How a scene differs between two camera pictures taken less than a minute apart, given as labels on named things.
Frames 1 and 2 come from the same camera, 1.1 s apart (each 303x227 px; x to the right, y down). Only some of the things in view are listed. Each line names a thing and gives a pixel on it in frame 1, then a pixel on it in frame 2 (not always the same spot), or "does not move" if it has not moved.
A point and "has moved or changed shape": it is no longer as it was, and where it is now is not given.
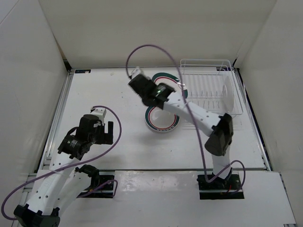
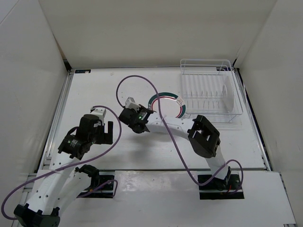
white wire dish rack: (210, 84) does not move
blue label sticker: (84, 71) does not move
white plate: (164, 78) has moved or changed shape
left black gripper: (105, 138) does not move
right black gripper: (150, 81) -> (141, 108)
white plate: (228, 96) does not move
